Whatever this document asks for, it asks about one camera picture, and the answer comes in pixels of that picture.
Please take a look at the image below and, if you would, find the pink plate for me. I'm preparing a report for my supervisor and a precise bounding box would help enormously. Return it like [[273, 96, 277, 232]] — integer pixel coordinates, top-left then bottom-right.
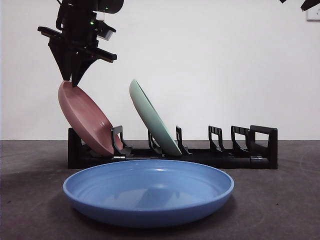
[[57, 80, 118, 156]]

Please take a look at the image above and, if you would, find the green plate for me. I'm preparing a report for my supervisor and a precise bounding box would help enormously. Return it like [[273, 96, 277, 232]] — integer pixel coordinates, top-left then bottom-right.
[[129, 79, 182, 157]]

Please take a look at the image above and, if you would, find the blue plate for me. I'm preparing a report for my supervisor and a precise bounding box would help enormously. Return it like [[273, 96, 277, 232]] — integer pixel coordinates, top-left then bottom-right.
[[62, 159, 235, 229]]

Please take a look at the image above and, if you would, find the black plate rack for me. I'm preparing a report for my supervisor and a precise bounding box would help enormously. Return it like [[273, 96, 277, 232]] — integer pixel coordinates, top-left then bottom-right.
[[67, 124, 279, 171]]

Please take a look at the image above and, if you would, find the pale grey camera box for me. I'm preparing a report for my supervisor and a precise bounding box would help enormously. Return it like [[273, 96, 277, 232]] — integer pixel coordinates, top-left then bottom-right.
[[96, 19, 117, 41]]

